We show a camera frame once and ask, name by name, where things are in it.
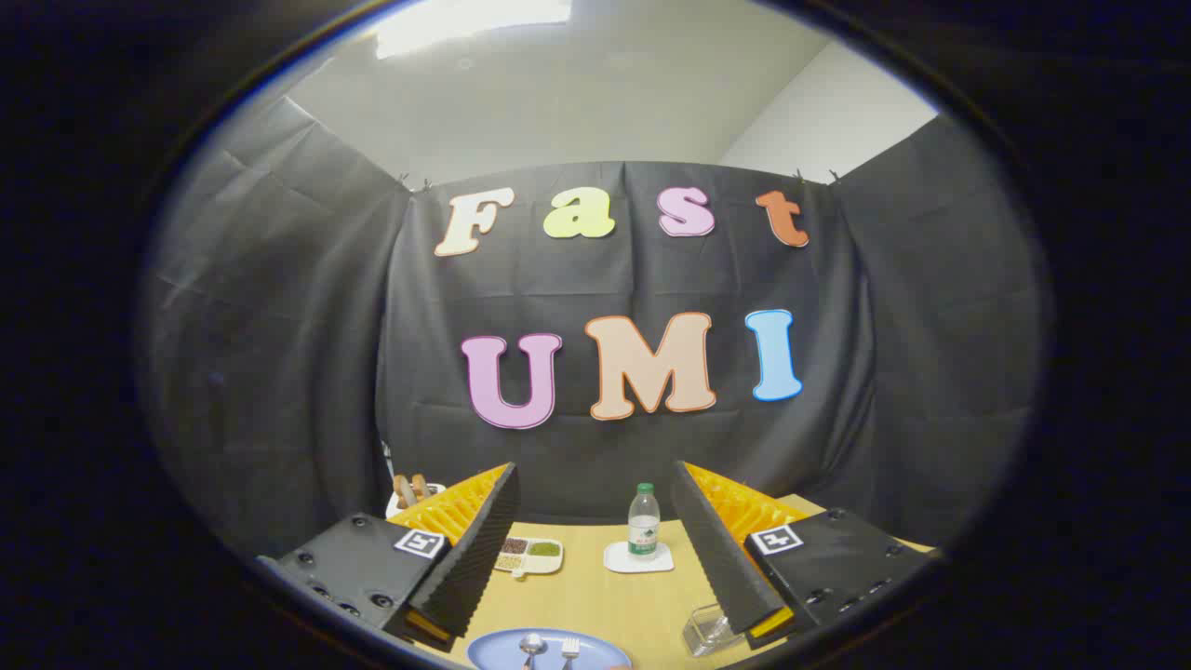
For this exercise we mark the blue plate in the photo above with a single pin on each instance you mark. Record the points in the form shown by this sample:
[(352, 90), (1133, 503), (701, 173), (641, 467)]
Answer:
[(498, 651)]

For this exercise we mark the ceiling light panel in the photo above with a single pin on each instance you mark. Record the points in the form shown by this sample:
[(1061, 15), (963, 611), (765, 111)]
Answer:
[(470, 23)]

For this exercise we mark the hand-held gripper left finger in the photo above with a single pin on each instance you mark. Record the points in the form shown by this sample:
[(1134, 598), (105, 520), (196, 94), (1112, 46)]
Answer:
[(475, 549)]

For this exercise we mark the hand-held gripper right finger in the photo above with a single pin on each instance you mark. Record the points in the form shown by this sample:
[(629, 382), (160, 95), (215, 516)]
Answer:
[(716, 549)]

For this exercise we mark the toasted bread slice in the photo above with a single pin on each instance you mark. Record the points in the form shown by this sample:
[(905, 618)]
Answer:
[(402, 489), (420, 484)]

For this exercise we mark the cream white toaster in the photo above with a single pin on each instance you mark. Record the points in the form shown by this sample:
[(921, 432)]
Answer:
[(395, 509)]

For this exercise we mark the white coaster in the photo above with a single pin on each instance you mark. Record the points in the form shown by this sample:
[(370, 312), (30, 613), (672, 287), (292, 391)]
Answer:
[(619, 561)]

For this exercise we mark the clear water bottle green cap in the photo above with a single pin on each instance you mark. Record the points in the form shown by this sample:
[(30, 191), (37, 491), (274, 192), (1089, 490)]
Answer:
[(643, 535)]

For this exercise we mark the white divided tray with beans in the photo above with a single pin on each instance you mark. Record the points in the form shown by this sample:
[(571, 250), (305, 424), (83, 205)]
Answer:
[(544, 549)]

